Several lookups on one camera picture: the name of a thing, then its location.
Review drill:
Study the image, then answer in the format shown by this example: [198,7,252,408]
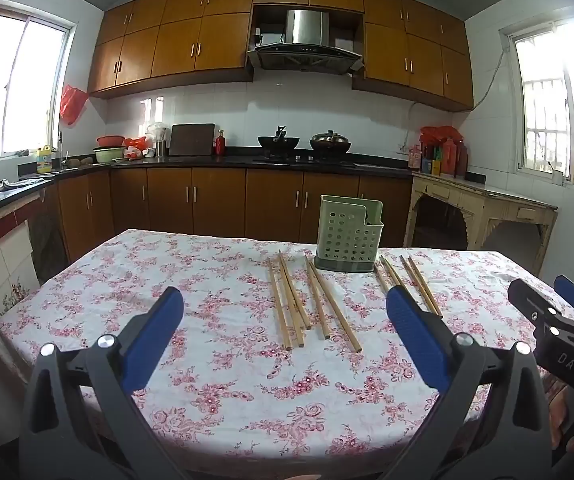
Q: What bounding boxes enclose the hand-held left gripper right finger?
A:
[384,285,552,480]

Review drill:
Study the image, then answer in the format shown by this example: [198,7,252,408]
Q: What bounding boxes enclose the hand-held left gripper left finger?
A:
[19,286,190,480]

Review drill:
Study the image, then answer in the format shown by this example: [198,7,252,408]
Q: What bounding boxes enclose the green perforated utensil holder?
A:
[314,194,384,273]

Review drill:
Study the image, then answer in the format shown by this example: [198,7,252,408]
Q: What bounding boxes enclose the pink floral tablecloth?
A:
[0,229,574,466]

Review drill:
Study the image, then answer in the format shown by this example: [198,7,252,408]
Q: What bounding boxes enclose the cream side table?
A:
[403,170,559,277]

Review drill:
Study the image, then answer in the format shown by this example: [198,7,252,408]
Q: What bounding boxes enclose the wooden base cabinets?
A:
[29,166,412,261]

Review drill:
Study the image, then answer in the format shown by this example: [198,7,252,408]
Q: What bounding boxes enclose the black kitchen countertop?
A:
[0,146,412,226]

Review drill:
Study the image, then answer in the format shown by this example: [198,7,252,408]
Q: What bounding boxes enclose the green basin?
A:
[93,146,128,164]

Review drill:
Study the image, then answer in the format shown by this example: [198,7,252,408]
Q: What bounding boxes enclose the barred window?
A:
[499,7,574,201]

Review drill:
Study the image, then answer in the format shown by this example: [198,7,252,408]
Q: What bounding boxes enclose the dark cutting board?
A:
[168,123,216,157]

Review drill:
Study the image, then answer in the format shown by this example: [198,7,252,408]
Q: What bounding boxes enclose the grey cloth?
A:
[0,176,48,192]

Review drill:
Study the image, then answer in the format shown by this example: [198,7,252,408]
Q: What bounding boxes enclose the wok with lid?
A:
[309,130,352,155]

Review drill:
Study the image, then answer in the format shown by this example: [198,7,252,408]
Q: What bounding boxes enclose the gas stove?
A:
[253,155,356,167]

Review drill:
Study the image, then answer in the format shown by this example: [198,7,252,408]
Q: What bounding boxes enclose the black wok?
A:
[258,125,301,157]

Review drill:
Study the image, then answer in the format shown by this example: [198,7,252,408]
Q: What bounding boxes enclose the hanging red plastic bag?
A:
[60,84,90,126]

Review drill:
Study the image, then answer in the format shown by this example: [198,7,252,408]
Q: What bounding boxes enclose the steel range hood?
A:
[246,9,364,76]

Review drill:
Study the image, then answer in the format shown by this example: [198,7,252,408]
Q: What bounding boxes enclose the window with white frame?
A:
[0,4,76,162]

